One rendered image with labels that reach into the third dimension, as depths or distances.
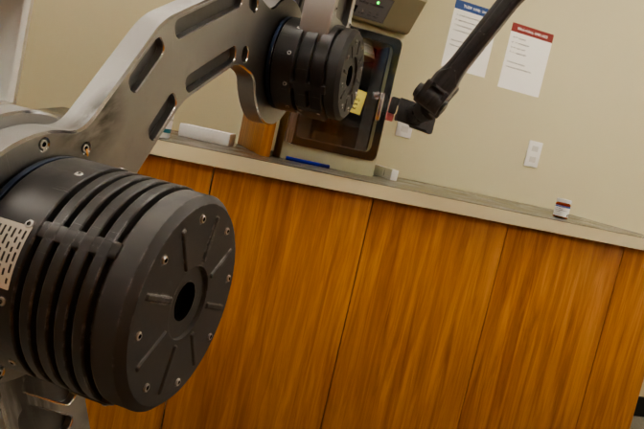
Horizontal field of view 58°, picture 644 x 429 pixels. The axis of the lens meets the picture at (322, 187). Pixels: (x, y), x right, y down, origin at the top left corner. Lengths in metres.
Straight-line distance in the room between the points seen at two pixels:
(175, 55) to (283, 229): 0.98
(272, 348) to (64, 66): 1.21
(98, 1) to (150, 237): 1.86
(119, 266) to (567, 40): 2.55
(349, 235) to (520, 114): 1.27
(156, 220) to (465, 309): 1.50
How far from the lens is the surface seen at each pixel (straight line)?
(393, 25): 1.90
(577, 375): 2.18
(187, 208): 0.44
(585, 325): 2.13
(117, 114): 0.58
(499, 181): 2.65
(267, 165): 1.51
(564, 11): 2.81
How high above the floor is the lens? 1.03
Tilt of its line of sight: 5 degrees down
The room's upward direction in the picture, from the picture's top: 13 degrees clockwise
